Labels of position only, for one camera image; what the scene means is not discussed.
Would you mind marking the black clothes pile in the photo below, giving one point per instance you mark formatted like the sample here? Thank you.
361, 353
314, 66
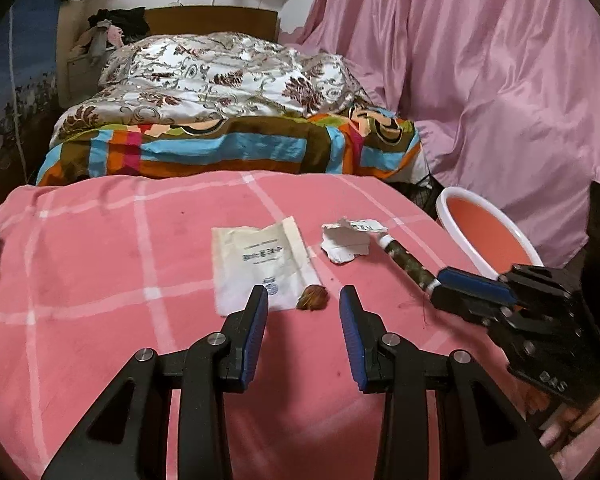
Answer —
125, 19

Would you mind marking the person's right hand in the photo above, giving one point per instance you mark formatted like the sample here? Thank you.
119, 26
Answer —
587, 417

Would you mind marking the beige nightstand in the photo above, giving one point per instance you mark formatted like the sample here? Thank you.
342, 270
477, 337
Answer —
77, 80

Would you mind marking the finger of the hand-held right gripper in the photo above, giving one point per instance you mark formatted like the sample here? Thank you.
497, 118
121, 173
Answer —
462, 305
472, 284

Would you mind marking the torn white paper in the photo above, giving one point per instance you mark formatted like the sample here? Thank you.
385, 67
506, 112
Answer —
342, 245

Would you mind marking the white basin pink inside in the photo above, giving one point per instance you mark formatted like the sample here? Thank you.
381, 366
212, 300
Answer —
480, 230

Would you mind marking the person's right forearm pink sleeve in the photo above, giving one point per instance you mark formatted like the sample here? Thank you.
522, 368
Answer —
587, 455

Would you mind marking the floral satin quilt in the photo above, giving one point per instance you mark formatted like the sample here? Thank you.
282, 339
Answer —
205, 77

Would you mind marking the pink grey garment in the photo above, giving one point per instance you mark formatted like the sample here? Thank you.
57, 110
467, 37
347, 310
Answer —
100, 40

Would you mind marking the pink plaid blanket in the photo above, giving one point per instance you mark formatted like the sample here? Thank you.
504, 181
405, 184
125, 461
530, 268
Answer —
105, 260

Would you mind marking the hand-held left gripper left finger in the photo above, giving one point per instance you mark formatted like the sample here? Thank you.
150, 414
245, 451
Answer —
256, 332

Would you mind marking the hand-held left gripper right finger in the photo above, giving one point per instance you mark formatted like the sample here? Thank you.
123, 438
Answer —
351, 340

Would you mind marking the small brown shell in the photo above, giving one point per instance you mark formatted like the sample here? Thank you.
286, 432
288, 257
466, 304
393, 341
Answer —
314, 298

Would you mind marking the colourful striped blanket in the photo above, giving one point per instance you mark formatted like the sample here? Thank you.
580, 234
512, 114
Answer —
240, 147

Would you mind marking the camouflage patterned stick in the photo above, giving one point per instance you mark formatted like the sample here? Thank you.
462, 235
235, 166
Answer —
407, 260

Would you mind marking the square white sachet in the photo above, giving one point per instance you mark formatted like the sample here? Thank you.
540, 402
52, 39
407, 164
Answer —
260, 265

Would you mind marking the blue wall poster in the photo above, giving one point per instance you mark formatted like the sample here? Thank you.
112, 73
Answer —
10, 90

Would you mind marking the wooden headboard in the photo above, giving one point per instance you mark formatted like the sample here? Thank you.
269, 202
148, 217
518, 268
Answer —
210, 20

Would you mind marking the pink curtain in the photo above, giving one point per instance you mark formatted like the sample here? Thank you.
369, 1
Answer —
480, 85

